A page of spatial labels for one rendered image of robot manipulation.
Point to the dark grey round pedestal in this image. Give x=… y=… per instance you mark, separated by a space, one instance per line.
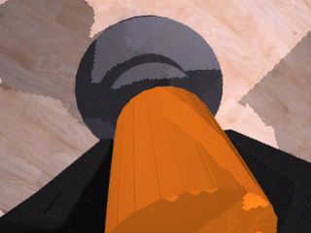
x=138 y=54

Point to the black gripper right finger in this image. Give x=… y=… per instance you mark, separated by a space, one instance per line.
x=284 y=178

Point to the orange knob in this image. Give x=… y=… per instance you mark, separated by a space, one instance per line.
x=174 y=170

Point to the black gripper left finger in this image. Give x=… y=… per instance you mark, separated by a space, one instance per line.
x=73 y=202

